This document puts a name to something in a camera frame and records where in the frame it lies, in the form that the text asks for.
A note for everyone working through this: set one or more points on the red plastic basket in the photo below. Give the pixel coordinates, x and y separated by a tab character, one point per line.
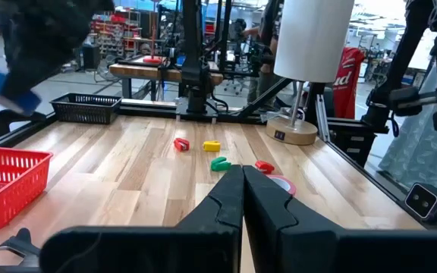
13	197

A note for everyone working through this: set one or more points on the silver metal bracket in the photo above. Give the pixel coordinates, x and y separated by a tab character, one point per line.
321	117

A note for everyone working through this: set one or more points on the red cloth white lettering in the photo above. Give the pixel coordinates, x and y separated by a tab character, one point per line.
349	83

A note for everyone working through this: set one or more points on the red mini stapler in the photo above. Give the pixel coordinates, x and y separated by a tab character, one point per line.
265	167
180	145

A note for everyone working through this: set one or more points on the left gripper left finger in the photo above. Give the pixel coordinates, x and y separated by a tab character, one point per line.
203	246

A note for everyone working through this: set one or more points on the small black camera box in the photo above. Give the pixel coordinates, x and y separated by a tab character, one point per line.
423	201

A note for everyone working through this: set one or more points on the black plastic basket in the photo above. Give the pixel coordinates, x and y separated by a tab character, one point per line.
85	110

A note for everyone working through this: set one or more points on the black box with labels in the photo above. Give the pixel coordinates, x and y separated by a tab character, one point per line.
355	149

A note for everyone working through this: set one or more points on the pink tape roll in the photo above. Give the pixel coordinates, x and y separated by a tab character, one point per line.
291	187

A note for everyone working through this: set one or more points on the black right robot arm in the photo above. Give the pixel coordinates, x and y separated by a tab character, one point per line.
192	45

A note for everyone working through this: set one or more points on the black aluminium table frame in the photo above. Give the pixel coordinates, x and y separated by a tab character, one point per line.
146	108

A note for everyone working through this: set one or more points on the teal patterned cloth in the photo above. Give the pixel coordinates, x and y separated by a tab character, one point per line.
423	151

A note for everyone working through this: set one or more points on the person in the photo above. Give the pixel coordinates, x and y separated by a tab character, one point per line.
268	38
44	34

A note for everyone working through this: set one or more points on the green mini stapler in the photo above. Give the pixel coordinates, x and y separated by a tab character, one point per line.
218	165

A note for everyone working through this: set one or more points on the wooden workbench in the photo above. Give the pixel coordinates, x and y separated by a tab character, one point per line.
135	72

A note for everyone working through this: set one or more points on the shelf with red bins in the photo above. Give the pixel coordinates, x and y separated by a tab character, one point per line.
116	30

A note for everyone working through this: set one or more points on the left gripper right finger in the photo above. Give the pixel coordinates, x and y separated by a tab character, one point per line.
279	242

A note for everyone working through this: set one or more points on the yellow mini stapler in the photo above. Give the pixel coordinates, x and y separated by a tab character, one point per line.
211	146

